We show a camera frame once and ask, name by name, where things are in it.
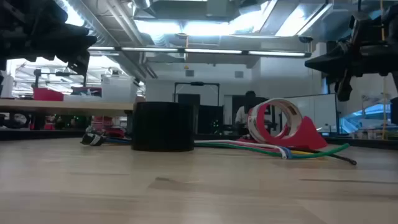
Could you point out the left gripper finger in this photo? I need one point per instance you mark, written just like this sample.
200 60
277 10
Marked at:
81 43
76 31

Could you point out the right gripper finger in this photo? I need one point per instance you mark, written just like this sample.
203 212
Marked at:
329 59
329 69

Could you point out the whiteboard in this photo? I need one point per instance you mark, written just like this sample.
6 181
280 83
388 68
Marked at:
320 112

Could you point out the white sticker-covered tape roll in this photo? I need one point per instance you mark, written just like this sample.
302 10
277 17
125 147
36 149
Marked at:
293 109

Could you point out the white plastic tote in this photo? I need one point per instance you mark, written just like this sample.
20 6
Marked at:
118 90

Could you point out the red box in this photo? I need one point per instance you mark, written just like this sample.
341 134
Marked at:
46 95

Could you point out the wooden workbench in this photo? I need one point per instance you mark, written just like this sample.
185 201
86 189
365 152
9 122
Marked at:
62 107

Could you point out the ceiling light bar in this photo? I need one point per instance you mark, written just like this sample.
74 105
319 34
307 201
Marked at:
149 49

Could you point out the red tape dispenser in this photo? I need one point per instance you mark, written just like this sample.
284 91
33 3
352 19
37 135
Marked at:
308 137

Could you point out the white container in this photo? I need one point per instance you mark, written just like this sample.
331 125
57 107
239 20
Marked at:
7 88

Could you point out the clear safety glasses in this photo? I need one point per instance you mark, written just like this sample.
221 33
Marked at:
115 132

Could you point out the person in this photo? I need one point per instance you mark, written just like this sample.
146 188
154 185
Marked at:
241 116

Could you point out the black cylindrical container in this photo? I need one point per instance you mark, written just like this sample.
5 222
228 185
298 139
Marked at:
161 127

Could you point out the black dome camera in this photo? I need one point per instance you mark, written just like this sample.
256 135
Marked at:
306 39

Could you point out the silver ventilation duct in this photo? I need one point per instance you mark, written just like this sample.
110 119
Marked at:
109 28

